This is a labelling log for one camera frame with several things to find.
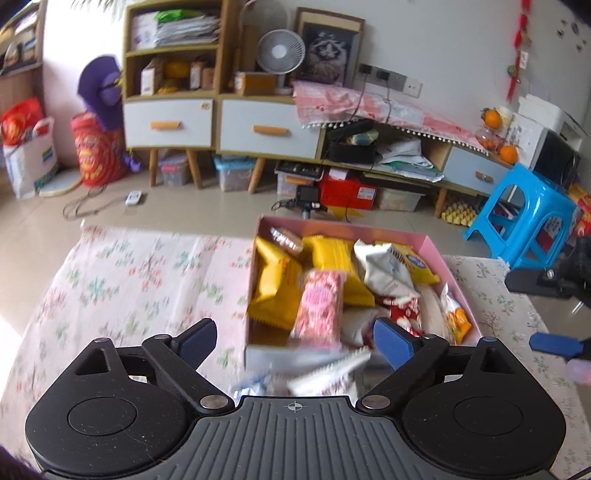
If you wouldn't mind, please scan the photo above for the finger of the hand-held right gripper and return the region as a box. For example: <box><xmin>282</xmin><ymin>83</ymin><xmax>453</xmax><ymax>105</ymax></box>
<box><xmin>505</xmin><ymin>268</ymin><xmax>591</xmax><ymax>301</ymax></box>
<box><xmin>530</xmin><ymin>333</ymin><xmax>591</xmax><ymax>361</ymax></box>

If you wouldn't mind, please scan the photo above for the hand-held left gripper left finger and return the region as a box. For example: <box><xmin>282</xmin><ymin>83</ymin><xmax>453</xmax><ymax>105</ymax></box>
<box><xmin>65</xmin><ymin>318</ymin><xmax>234</xmax><ymax>414</ymax></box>

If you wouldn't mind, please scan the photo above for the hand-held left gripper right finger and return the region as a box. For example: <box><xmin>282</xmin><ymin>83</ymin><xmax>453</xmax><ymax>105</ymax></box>
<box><xmin>355</xmin><ymin>318</ymin><xmax>532</xmax><ymax>411</ymax></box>

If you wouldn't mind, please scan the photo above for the red white snack packet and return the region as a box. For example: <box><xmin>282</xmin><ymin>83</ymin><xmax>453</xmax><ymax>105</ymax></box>
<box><xmin>388</xmin><ymin>298</ymin><xmax>423</xmax><ymax>337</ymax></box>

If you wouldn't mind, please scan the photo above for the clear white cracker packet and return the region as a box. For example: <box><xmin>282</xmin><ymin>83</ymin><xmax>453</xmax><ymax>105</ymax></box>
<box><xmin>418</xmin><ymin>282</ymin><xmax>451</xmax><ymax>341</ymax></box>

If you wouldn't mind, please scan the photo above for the small blue white packet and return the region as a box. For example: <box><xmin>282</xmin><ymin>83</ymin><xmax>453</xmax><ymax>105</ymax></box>
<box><xmin>233</xmin><ymin>374</ymin><xmax>273</xmax><ymax>398</ymax></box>

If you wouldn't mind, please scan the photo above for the orange white snack packet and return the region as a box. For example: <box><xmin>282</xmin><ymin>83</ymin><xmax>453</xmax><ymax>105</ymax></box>
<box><xmin>440</xmin><ymin>282</ymin><xmax>472</xmax><ymax>346</ymax></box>

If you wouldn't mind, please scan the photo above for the white nut snack packet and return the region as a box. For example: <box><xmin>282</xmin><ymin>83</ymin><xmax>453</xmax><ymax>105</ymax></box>
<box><xmin>353</xmin><ymin>239</ymin><xmax>422</xmax><ymax>306</ymax></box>

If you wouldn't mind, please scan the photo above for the pink speckled snack packet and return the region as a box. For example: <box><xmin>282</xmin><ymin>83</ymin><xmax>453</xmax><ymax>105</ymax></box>
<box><xmin>290</xmin><ymin>269</ymin><xmax>348</xmax><ymax>349</ymax></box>

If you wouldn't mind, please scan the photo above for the yellow blue-label snack packet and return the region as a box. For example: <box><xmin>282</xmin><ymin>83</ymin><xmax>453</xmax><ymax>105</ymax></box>
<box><xmin>375</xmin><ymin>241</ymin><xmax>440</xmax><ymax>285</ymax></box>

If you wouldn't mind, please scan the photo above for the large yellow snack packet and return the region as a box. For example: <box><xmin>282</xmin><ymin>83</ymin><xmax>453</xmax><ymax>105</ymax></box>
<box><xmin>302</xmin><ymin>234</ymin><xmax>376</xmax><ymax>308</ymax></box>
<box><xmin>248</xmin><ymin>236</ymin><xmax>303</xmax><ymax>329</ymax></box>

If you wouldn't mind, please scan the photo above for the pink cardboard box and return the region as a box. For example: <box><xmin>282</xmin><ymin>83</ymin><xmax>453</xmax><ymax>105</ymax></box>
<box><xmin>244</xmin><ymin>215</ymin><xmax>484</xmax><ymax>370</ymax></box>

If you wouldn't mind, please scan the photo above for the orange snack carton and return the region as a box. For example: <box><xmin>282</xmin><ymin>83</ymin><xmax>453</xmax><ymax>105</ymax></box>
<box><xmin>566</xmin><ymin>182</ymin><xmax>591</xmax><ymax>222</ymax></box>

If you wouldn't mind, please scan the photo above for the blue plastic stool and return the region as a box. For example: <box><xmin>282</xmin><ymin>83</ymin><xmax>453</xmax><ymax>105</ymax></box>
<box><xmin>463</xmin><ymin>162</ymin><xmax>580</xmax><ymax>271</ymax></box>

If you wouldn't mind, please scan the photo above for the floral tablecloth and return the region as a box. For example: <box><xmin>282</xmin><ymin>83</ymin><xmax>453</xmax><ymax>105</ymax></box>
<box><xmin>0</xmin><ymin>222</ymin><xmax>585</xmax><ymax>478</ymax></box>

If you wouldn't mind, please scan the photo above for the black appliance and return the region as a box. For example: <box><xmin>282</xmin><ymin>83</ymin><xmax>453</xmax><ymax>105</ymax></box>
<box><xmin>531</xmin><ymin>131</ymin><xmax>583</xmax><ymax>190</ymax></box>

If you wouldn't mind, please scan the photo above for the yellow egg tray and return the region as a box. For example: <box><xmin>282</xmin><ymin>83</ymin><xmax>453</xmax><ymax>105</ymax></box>
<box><xmin>441</xmin><ymin>194</ymin><xmax>478</xmax><ymax>227</ymax></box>

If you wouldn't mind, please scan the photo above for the pale blue cabinet drawer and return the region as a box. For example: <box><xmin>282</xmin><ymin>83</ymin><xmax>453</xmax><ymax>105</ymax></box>
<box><xmin>445</xmin><ymin>145</ymin><xmax>513</xmax><ymax>195</ymax></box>

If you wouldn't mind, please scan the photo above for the low wooden cabinet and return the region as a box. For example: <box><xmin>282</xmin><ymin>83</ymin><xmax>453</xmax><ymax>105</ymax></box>
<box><xmin>318</xmin><ymin>122</ymin><xmax>515</xmax><ymax>217</ymax></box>

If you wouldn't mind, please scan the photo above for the clear storage bin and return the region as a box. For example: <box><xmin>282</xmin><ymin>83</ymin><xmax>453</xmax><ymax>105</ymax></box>
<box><xmin>277</xmin><ymin>174</ymin><xmax>319</xmax><ymax>197</ymax></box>
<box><xmin>375</xmin><ymin>187</ymin><xmax>426</xmax><ymax>213</ymax></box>
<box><xmin>157</xmin><ymin>154</ymin><xmax>190</xmax><ymax>186</ymax></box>

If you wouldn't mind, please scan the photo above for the clear jar of oranges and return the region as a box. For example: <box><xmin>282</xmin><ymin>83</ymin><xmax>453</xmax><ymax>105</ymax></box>
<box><xmin>475</xmin><ymin>126</ymin><xmax>500</xmax><ymax>152</ymax></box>

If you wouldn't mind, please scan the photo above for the red box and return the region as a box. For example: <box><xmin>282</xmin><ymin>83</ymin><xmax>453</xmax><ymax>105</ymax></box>
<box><xmin>318</xmin><ymin>168</ymin><xmax>377</xmax><ymax>210</ymax></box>

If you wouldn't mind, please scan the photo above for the clear bin blue lid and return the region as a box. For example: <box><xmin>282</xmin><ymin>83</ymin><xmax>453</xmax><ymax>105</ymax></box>
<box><xmin>213</xmin><ymin>156</ymin><xmax>257</xmax><ymax>192</ymax></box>

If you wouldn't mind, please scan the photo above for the pile of papers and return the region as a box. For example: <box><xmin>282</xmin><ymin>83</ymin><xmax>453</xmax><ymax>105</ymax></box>
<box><xmin>373</xmin><ymin>138</ymin><xmax>446</xmax><ymax>183</ymax></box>

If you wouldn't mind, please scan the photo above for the black bag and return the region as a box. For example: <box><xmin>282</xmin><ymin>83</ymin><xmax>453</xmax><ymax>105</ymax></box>
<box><xmin>327</xmin><ymin>121</ymin><xmax>379</xmax><ymax>163</ymax></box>

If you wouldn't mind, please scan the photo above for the red hanging decoration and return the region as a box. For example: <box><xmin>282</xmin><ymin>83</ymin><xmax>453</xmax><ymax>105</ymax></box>
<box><xmin>505</xmin><ymin>0</ymin><xmax>536</xmax><ymax>100</ymax></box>

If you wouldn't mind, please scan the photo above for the round white board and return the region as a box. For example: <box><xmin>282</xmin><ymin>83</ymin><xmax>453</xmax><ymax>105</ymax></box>
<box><xmin>39</xmin><ymin>168</ymin><xmax>83</xmax><ymax>198</ymax></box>

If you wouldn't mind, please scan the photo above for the white cabinet drawer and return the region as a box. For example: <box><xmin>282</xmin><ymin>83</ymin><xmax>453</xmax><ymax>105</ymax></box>
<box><xmin>124</xmin><ymin>98</ymin><xmax>214</xmax><ymax>149</ymax></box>
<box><xmin>221</xmin><ymin>99</ymin><xmax>320</xmax><ymax>158</ymax></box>

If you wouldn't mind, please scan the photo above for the red drum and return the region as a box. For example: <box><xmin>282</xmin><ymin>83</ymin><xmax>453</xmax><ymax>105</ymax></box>
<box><xmin>71</xmin><ymin>112</ymin><xmax>130</xmax><ymax>188</ymax></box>

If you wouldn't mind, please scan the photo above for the white shopping bag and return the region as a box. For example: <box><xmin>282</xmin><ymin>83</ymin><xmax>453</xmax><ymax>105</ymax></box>
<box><xmin>4</xmin><ymin>116</ymin><xmax>60</xmax><ymax>200</ymax></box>

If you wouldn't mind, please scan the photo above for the pink floral cloth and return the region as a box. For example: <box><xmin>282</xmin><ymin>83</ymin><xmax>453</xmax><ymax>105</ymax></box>
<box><xmin>292</xmin><ymin>79</ymin><xmax>490</xmax><ymax>149</ymax></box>

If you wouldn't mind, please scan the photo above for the wooden drawer cabinet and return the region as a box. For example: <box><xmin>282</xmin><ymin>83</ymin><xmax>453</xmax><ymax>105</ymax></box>
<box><xmin>216</xmin><ymin>92</ymin><xmax>324</xmax><ymax>193</ymax></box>

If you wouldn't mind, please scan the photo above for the purple plush toy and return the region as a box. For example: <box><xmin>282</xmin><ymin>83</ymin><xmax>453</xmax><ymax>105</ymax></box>
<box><xmin>78</xmin><ymin>54</ymin><xmax>141</xmax><ymax>171</ymax></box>

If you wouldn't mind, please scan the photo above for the red gift bag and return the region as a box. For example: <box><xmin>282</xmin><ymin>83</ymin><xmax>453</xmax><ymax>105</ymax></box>
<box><xmin>0</xmin><ymin>98</ymin><xmax>44</xmax><ymax>146</ymax></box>

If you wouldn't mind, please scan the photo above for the tall wooden shelf cabinet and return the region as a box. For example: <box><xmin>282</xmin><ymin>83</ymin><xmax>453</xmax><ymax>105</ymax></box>
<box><xmin>121</xmin><ymin>0</ymin><xmax>232</xmax><ymax>188</ymax></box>

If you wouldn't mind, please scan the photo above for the framed cat picture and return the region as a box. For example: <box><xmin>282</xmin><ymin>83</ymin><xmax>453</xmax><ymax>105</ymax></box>
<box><xmin>292</xmin><ymin>7</ymin><xmax>366</xmax><ymax>88</ymax></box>

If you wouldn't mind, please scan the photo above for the white desk fan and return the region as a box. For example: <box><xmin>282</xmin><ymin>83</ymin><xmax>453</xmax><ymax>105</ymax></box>
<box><xmin>256</xmin><ymin>28</ymin><xmax>306</xmax><ymax>95</ymax></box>

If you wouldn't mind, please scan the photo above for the stack of papers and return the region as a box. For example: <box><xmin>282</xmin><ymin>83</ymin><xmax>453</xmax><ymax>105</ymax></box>
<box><xmin>154</xmin><ymin>10</ymin><xmax>220</xmax><ymax>47</ymax></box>

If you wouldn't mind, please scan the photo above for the wooden bookshelf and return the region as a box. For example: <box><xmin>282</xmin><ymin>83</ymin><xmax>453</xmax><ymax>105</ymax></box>
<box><xmin>0</xmin><ymin>0</ymin><xmax>47</xmax><ymax>77</ymax></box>

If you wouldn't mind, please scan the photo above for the black camera on tripod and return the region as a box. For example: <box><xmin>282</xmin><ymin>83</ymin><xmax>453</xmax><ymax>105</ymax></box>
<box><xmin>293</xmin><ymin>185</ymin><xmax>321</xmax><ymax>220</ymax></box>

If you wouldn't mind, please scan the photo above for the grey wall socket strip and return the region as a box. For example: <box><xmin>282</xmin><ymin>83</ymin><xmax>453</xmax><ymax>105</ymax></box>
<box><xmin>359</xmin><ymin>64</ymin><xmax>407</xmax><ymax>90</ymax></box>

